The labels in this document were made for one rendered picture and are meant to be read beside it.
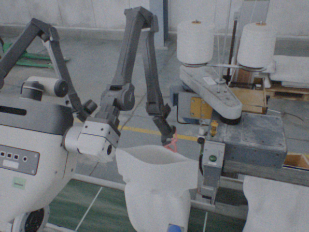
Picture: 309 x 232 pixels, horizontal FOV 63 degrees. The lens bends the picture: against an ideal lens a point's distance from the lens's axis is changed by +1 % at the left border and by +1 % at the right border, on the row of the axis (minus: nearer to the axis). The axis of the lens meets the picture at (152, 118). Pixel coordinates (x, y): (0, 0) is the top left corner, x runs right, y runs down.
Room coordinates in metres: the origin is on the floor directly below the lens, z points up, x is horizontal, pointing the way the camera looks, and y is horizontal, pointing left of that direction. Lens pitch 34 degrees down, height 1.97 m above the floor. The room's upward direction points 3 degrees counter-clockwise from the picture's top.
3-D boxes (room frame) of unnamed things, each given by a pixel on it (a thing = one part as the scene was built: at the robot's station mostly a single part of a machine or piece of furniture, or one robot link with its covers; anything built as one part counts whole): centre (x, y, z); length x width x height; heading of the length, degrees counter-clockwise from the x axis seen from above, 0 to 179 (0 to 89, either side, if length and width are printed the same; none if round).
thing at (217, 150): (0.73, -0.23, 1.29); 0.08 x 0.05 x 0.09; 70
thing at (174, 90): (1.26, -0.15, 1.25); 0.10 x 0.08 x 0.12; 5
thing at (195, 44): (1.13, -0.21, 1.61); 0.17 x 0.17 x 0.17
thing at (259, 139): (0.83, -0.39, 1.21); 0.30 x 0.25 x 0.30; 70
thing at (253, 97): (1.16, -0.47, 1.18); 0.34 x 0.25 x 0.31; 160
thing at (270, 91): (3.63, -1.90, 0.07); 1.20 x 0.82 x 0.14; 70
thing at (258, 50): (1.04, -0.46, 1.61); 0.15 x 0.14 x 0.17; 70
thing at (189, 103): (1.17, -0.29, 1.23); 0.28 x 0.07 x 0.16; 70
